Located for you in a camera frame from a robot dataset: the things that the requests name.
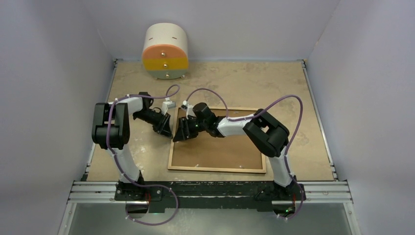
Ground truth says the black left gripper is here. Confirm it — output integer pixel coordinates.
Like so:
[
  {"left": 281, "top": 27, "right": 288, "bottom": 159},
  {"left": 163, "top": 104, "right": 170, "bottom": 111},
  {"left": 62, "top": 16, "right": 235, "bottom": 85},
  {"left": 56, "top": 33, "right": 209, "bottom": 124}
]
[{"left": 133, "top": 110, "right": 173, "bottom": 138}]

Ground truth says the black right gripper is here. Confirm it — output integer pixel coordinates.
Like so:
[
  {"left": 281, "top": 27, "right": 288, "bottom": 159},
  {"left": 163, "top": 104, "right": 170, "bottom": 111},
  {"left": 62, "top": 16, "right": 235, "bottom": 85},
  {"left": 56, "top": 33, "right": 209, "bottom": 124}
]
[{"left": 174, "top": 116, "right": 208, "bottom": 142}]

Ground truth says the wooden picture frame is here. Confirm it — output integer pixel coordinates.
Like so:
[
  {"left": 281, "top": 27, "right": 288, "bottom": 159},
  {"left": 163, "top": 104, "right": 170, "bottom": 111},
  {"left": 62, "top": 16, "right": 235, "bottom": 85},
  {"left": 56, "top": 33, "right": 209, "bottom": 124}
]
[{"left": 167, "top": 106, "right": 267, "bottom": 174}]

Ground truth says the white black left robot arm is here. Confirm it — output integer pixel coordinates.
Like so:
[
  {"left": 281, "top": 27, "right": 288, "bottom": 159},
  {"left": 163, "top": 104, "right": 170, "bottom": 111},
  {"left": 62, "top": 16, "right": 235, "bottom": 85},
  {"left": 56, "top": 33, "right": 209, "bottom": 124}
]
[{"left": 92, "top": 92, "right": 173, "bottom": 200}]

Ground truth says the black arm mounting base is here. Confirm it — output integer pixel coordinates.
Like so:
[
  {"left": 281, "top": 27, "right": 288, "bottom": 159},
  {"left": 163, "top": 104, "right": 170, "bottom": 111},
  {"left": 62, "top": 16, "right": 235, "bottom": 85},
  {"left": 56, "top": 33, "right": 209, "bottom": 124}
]
[{"left": 115, "top": 181, "right": 306, "bottom": 213}]

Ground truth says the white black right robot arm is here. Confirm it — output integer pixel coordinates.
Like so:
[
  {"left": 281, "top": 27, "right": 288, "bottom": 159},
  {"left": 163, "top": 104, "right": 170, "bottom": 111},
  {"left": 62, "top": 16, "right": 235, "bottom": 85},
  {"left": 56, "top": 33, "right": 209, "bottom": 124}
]
[{"left": 173, "top": 102, "right": 294, "bottom": 199}]

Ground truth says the round pastel drawer cabinet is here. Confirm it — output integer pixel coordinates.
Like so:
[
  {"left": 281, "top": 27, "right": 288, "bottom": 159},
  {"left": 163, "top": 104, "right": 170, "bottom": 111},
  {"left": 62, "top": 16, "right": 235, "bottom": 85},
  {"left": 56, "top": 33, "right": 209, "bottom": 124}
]
[{"left": 141, "top": 23, "right": 189, "bottom": 80}]

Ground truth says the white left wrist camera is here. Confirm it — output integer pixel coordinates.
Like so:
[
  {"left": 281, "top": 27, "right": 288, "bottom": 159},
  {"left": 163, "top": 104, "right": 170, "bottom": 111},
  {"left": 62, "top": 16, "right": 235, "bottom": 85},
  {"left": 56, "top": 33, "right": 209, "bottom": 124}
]
[{"left": 161, "top": 100, "right": 176, "bottom": 115}]

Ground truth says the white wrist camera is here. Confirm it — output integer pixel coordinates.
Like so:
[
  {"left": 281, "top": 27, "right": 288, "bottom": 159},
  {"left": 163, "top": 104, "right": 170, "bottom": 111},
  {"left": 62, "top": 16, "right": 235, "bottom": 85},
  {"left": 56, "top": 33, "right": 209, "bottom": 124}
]
[
  {"left": 161, "top": 100, "right": 176, "bottom": 115},
  {"left": 181, "top": 100, "right": 196, "bottom": 118}
]

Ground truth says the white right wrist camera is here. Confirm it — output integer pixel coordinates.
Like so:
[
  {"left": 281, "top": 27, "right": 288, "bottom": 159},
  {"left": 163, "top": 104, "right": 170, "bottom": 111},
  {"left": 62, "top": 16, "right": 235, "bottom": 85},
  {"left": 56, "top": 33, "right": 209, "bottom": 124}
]
[{"left": 181, "top": 100, "right": 196, "bottom": 118}]

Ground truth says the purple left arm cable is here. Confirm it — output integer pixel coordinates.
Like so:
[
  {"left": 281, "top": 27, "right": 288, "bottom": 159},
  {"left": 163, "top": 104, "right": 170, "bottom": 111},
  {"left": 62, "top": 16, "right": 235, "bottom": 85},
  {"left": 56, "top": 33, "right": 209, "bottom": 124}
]
[{"left": 106, "top": 84, "right": 181, "bottom": 227}]

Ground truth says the aluminium rail frame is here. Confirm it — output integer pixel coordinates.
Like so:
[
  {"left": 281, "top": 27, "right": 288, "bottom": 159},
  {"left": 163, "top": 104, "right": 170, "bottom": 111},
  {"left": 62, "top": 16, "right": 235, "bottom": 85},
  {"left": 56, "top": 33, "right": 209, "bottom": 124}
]
[{"left": 59, "top": 60, "right": 359, "bottom": 235}]

